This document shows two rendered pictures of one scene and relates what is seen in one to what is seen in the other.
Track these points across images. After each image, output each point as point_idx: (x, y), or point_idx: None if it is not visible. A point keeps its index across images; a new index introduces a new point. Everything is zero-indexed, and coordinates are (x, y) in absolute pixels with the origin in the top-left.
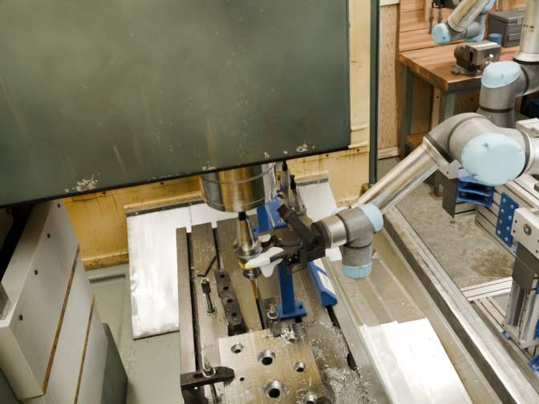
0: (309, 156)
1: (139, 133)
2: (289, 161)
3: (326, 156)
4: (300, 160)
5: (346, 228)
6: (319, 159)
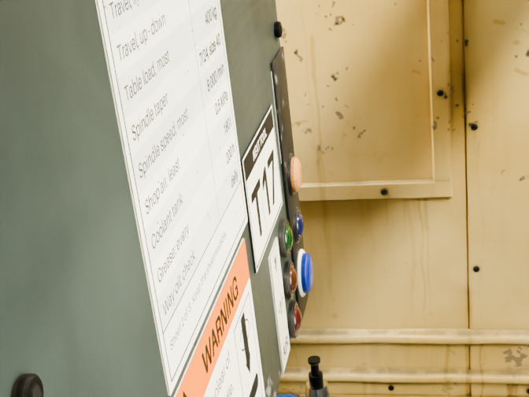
0: (482, 385)
1: None
2: (430, 387)
3: (527, 392)
4: (458, 391)
5: None
6: (508, 395)
